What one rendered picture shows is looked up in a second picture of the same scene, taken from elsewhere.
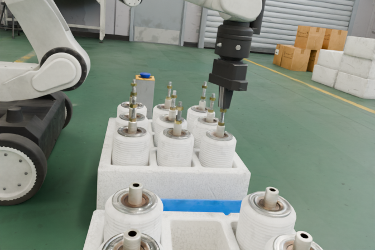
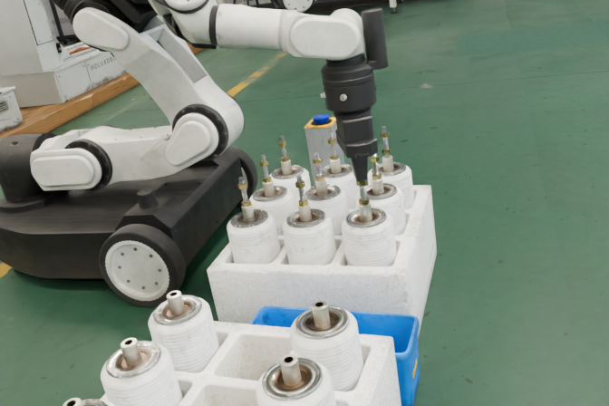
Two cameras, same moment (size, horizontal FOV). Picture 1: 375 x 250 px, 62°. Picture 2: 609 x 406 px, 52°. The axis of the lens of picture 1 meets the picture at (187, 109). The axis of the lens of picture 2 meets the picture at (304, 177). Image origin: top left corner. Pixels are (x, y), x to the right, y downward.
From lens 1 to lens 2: 61 cm
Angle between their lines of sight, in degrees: 31
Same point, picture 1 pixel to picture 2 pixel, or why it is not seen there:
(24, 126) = (153, 215)
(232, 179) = (380, 284)
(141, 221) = (170, 333)
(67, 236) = not seen: hidden behind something
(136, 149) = (249, 242)
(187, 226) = (262, 343)
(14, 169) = (147, 265)
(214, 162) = (356, 258)
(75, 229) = not seen: hidden behind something
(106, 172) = (215, 272)
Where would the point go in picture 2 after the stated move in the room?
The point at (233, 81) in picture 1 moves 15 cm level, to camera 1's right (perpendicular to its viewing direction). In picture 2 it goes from (346, 145) to (433, 147)
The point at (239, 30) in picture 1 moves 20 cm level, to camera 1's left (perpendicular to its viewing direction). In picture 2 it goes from (338, 73) to (237, 77)
